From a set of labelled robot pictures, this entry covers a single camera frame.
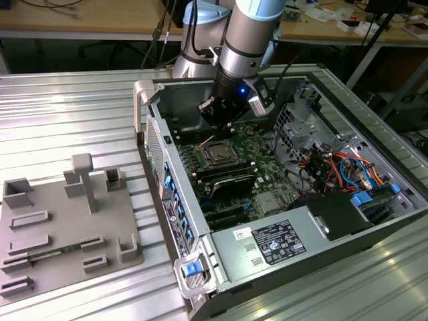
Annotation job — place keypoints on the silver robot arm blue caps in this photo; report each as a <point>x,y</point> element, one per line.
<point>240,50</point>

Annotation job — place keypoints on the CPU socket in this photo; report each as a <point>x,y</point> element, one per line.
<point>217,164</point>

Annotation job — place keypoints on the open grey PC case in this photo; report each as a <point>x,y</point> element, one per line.
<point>187,100</point>

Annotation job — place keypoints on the black RAM slots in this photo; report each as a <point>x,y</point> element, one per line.
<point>187,133</point>

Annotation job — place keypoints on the black installed RAM sticks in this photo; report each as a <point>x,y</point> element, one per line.
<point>224,168</point>

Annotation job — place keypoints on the green motherboard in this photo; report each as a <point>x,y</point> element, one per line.
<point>267,174</point>

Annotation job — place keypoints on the metal drive cage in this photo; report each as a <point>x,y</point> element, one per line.
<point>314,123</point>

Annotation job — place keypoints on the blue expansion latch strip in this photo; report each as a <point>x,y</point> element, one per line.
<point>168,185</point>

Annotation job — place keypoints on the silver chipset heat sink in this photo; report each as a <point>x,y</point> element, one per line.
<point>267,202</point>

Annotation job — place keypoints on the black expansion slots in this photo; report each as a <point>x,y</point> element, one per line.
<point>227,219</point>

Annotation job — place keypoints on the white barcode sticker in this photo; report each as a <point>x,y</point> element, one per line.
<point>242,233</point>

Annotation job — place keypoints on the white box black top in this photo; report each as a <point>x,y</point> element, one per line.
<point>349,26</point>

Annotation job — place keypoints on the wooden desk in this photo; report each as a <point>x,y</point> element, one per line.
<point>100,20</point>

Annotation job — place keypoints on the black power supply label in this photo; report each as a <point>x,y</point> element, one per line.
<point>277,242</point>

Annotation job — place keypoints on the black plastic shroud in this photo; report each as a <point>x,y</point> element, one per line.
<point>334,210</point>

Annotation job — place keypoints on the grey power supply unit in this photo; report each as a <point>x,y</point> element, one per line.
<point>234,254</point>

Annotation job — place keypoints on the blue plastic disk carrier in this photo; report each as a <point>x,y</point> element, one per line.
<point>362,200</point>

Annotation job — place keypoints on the blue case latch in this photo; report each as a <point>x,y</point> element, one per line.
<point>191,269</point>

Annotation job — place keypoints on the small blue clip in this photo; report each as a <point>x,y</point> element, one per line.
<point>394,188</point>

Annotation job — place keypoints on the pale box on desk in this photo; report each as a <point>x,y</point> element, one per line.
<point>418,30</point>

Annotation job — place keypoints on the grey parts rack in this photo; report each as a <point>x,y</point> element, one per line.
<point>67,220</point>

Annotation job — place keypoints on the green RAM stick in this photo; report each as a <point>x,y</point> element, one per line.
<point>53,251</point>

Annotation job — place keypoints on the small silver wrist camera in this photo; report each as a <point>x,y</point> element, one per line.
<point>204,107</point>

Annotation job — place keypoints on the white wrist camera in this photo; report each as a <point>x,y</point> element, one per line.
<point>259,105</point>

